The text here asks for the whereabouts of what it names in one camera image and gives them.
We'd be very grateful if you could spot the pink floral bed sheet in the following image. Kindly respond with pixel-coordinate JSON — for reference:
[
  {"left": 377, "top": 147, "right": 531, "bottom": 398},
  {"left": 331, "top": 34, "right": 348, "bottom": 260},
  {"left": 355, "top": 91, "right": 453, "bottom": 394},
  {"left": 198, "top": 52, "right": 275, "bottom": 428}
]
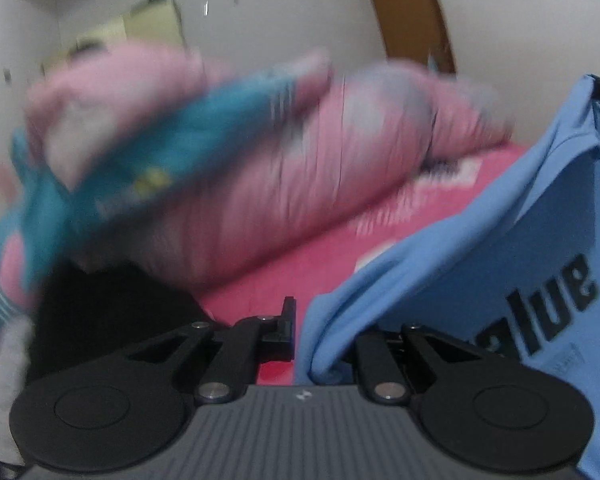
[{"left": 200, "top": 137, "right": 536, "bottom": 386}]

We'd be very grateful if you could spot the black garment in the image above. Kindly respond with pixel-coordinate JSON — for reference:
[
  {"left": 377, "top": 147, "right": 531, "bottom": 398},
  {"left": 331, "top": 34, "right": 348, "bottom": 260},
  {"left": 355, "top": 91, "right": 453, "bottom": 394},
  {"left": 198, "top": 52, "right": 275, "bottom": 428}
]
[{"left": 30, "top": 259, "right": 217, "bottom": 392}]

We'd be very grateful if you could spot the pink floral duvet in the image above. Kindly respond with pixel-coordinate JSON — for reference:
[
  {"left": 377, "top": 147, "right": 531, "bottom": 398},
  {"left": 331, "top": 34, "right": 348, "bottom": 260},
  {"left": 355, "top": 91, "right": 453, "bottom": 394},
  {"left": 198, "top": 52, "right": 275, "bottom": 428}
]
[{"left": 24, "top": 42, "right": 517, "bottom": 292}]

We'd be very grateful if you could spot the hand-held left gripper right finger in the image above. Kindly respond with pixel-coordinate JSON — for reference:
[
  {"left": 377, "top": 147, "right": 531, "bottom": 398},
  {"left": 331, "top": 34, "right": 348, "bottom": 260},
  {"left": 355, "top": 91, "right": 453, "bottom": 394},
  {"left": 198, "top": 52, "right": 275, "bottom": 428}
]
[{"left": 352, "top": 322, "right": 486, "bottom": 406}]

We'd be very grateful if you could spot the white garment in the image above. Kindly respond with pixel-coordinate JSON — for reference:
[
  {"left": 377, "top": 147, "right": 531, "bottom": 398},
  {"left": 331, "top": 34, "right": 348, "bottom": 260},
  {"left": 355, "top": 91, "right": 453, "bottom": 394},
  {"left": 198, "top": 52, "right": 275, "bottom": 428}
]
[{"left": 0, "top": 319, "right": 37, "bottom": 467}]

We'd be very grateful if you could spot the brown wooden door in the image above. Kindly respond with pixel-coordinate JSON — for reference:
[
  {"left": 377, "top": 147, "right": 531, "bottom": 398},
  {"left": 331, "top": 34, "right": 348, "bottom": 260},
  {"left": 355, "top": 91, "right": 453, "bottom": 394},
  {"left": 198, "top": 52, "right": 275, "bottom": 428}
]
[{"left": 359, "top": 0, "right": 457, "bottom": 77}]

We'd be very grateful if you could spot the light blue t-shirt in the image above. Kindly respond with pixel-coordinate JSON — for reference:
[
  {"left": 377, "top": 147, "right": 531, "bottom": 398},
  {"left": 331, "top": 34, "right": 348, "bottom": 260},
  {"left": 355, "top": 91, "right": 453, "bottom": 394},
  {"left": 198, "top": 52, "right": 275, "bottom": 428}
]
[{"left": 294, "top": 74, "right": 600, "bottom": 480}]

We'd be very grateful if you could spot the pale yellow wardrobe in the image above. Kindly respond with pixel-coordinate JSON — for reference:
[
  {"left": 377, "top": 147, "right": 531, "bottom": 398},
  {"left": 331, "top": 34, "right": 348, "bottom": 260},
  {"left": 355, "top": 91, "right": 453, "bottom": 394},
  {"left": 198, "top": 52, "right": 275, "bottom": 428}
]
[{"left": 40, "top": 0, "right": 187, "bottom": 77}]

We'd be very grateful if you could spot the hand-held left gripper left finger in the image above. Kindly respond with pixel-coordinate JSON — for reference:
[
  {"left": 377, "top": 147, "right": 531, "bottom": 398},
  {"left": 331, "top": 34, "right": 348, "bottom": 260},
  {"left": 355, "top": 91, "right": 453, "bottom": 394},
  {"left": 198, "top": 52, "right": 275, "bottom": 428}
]
[{"left": 125, "top": 297, "right": 297, "bottom": 406}]

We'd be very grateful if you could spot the teal printed pillow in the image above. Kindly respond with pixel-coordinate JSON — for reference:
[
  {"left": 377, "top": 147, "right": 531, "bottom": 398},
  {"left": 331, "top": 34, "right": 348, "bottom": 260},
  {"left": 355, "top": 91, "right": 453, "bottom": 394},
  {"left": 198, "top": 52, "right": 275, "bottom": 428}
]
[{"left": 0, "top": 74, "right": 302, "bottom": 333}]

